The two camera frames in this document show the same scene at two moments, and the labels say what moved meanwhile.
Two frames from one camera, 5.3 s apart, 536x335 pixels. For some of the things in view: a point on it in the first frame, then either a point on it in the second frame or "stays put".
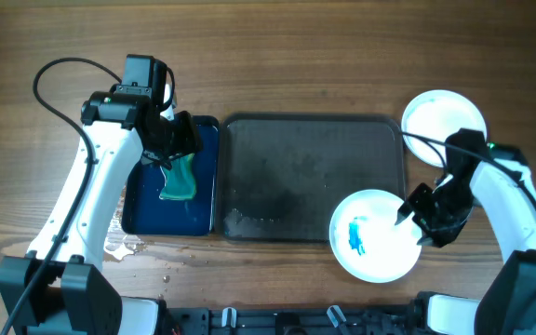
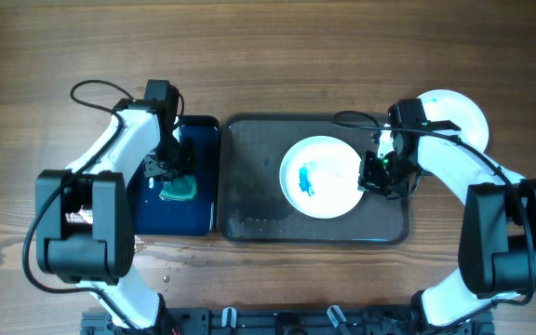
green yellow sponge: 180,179 stays put
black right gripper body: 439,213 to 387,173
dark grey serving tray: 281,177 stays put
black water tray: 144,213 stays put
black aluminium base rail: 295,321 stays put
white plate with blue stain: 367,243 to 319,178
